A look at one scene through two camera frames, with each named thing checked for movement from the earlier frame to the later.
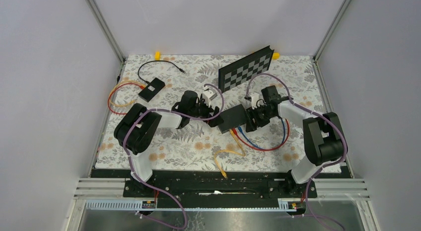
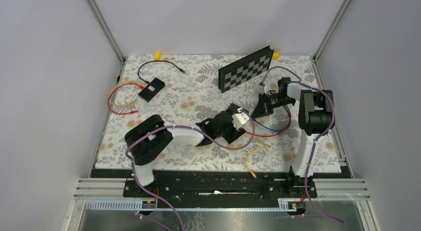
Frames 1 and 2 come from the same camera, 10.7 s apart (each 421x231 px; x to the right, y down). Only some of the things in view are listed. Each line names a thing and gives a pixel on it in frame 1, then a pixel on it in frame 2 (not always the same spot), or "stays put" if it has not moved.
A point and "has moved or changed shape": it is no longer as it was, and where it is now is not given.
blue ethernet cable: (240, 129) has moved or changed shape
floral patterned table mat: (258, 125) stays put
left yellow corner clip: (157, 56) stays put
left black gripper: (215, 122) to (231, 136)
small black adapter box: (151, 89) stays put
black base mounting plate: (221, 183) stays put
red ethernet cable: (235, 131) to (276, 134)
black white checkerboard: (245, 68) stays put
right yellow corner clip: (276, 56) stays put
